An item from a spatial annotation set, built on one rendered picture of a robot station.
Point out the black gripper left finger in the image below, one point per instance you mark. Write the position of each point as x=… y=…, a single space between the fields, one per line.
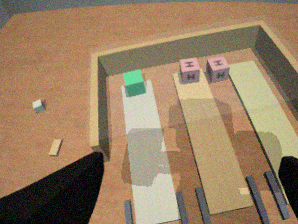
x=67 y=196

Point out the small white cube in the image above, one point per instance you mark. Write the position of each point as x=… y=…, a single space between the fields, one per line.
x=39 y=106

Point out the pale yellow flat strip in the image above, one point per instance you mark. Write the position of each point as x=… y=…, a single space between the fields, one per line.
x=277 y=139

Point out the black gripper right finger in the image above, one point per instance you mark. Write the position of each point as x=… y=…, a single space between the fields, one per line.
x=288 y=174

